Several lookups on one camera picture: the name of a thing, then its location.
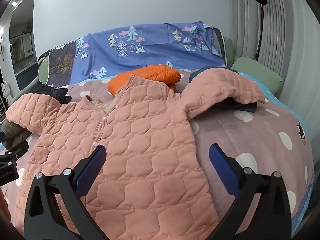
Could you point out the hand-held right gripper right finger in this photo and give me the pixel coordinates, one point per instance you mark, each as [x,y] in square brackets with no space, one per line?
[222,170]

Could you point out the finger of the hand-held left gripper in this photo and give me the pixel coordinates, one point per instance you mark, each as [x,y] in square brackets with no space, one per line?
[17,149]

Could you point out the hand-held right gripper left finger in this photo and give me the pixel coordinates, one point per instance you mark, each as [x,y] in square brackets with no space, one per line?
[91,170]

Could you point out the pink quilted jacket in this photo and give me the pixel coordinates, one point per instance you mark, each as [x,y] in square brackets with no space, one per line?
[130,140]

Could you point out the brown fluffy garment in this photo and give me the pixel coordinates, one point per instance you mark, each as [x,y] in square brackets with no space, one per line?
[13,132]

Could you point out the pink polka-dot blanket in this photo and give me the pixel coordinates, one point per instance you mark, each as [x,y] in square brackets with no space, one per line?
[250,135]

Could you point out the white cat figurine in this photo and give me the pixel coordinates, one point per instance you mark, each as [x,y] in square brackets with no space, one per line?
[5,91]

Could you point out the dark green garment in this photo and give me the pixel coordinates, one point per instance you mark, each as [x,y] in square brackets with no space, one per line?
[237,106]

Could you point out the black garment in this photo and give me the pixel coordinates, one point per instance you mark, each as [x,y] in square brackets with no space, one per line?
[51,92]

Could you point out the dark branch-print cloth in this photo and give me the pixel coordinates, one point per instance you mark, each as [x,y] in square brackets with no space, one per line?
[62,62]

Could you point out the green pillow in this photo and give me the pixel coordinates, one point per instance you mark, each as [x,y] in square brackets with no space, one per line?
[257,72]

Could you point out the orange puffer jacket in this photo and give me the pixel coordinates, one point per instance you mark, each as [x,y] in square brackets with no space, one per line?
[147,77]

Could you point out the blue tree-print sheet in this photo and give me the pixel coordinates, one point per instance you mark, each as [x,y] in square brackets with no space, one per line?
[150,52]

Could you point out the white pleated curtain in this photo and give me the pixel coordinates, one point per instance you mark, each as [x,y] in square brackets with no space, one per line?
[277,30]

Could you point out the black floor lamp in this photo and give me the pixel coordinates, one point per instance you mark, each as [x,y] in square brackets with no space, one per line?
[260,17]

